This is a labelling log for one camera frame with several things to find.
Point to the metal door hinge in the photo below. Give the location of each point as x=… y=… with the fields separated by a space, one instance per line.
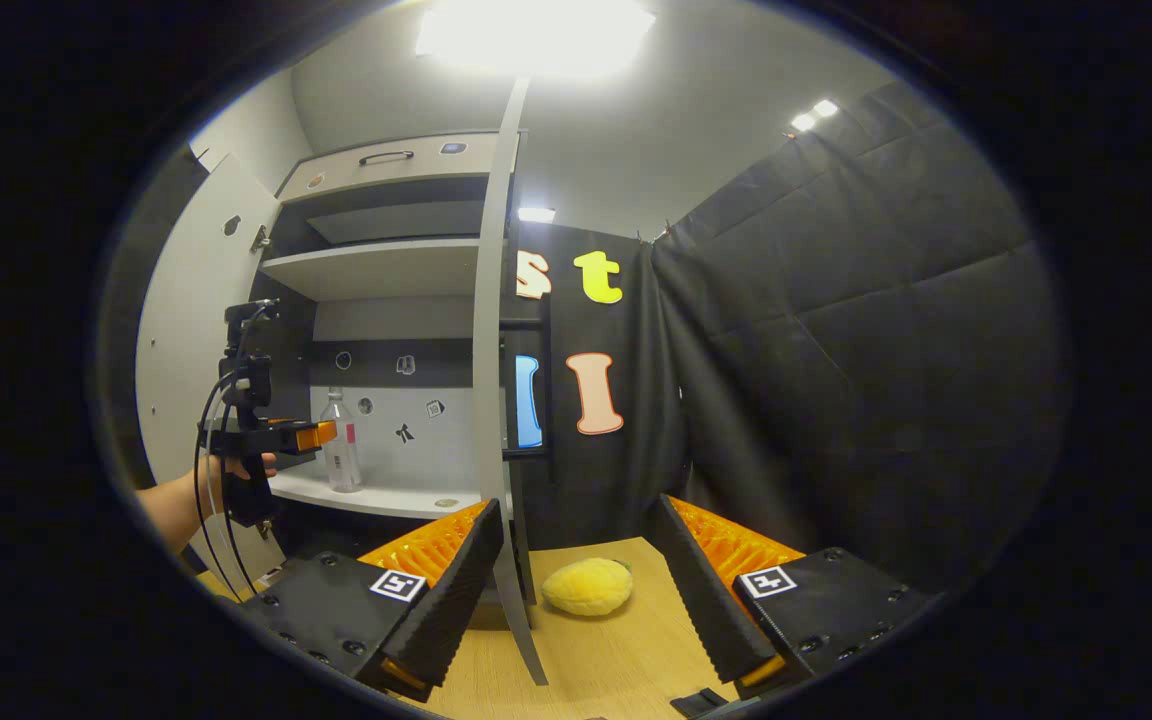
x=261 y=238

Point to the clear plastic bottle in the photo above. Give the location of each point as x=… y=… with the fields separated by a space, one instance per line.
x=341 y=465

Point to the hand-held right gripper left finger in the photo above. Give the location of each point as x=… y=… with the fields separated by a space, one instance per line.
x=456 y=590

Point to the black backdrop cloth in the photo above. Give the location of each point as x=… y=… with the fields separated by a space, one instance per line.
x=836 y=350
x=121 y=330

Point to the grey cabinet drawer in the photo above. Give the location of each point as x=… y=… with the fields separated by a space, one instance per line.
x=406 y=178

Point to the small white box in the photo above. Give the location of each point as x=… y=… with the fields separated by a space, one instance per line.
x=271 y=576

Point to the small ceiling light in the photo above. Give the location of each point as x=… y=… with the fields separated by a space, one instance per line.
x=814 y=113
x=536 y=215

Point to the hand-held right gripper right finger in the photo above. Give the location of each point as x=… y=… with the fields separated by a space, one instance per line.
x=701 y=600

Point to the large ceiling light panel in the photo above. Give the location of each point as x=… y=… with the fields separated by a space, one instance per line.
x=536 y=35

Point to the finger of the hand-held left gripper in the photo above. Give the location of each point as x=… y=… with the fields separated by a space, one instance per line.
x=316 y=436

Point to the grey open cabinet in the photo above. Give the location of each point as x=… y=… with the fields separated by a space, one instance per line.
x=386 y=330

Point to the white cabinet shelf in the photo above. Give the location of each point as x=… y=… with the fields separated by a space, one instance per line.
x=376 y=270
x=376 y=497

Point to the grey cabinet door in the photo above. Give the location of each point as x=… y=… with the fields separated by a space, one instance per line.
x=491 y=400
x=176 y=330

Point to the yellow plush fruit toy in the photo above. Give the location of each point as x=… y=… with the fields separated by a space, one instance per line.
x=586 y=588

